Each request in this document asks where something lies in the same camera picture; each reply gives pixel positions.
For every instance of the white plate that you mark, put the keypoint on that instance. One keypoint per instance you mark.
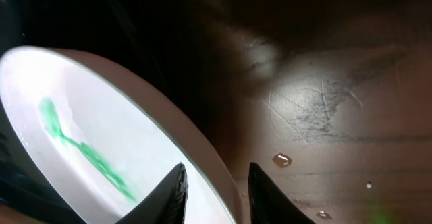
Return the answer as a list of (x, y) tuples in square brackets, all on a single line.
[(104, 138)]

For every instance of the round black serving tray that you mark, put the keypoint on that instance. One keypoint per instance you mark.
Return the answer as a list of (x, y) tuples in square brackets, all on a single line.
[(122, 31)]

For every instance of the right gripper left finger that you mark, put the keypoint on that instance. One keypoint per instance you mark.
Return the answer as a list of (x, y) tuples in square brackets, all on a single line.
[(166, 204)]

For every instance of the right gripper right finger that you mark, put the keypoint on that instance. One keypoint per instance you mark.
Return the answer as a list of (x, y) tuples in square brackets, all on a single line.
[(268, 204)]

